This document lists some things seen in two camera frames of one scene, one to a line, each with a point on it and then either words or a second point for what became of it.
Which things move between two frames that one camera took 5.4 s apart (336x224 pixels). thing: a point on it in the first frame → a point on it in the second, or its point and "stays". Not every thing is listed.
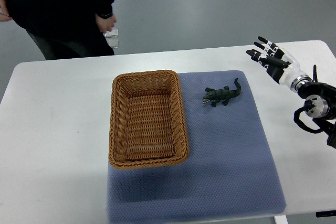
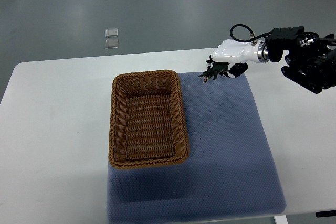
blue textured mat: [230, 169] stays
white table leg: [281, 219] stays
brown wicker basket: [146, 125] stays
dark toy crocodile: [225, 94] → [214, 69]
